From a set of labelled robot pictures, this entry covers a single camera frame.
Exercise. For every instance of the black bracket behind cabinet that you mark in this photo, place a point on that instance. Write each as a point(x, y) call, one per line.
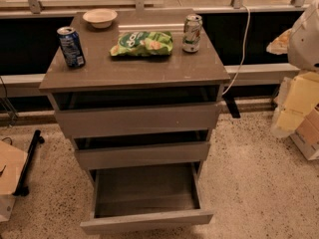
point(232, 106)

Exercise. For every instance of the cardboard box on right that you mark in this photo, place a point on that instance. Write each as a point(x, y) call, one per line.
point(297, 113)

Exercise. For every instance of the cardboard box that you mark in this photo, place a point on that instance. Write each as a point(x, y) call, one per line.
point(297, 113)
point(12, 160)

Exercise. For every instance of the grey drawer cabinet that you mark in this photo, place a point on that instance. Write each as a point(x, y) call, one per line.
point(104, 72)

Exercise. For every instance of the metal window rail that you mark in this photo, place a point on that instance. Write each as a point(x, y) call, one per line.
point(159, 9)

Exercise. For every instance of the green white soda can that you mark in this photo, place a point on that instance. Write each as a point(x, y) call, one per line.
point(191, 33)

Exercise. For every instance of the grey top drawer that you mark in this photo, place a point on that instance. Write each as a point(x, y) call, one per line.
point(134, 111)

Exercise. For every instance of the grey middle drawer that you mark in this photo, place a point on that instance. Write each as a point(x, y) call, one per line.
point(142, 149)

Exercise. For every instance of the green chip bag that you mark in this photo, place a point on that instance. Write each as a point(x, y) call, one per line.
point(143, 44)

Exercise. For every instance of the grey bottom drawer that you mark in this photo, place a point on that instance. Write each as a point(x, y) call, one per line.
point(145, 198)

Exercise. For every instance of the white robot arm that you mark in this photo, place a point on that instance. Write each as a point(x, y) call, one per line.
point(301, 42)

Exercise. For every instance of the blue soda can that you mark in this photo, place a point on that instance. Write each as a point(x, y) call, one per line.
point(71, 47)

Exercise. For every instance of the black floor stand bar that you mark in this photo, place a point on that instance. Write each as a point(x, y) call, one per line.
point(21, 189)

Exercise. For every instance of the cardboard box on left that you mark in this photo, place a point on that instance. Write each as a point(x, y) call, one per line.
point(12, 160)

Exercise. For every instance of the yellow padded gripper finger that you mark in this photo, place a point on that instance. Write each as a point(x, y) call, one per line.
point(279, 45)

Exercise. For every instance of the white paper bowl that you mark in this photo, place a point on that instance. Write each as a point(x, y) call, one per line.
point(100, 18)

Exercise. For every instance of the grey drawer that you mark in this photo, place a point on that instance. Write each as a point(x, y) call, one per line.
point(145, 198)
point(134, 111)
point(142, 149)

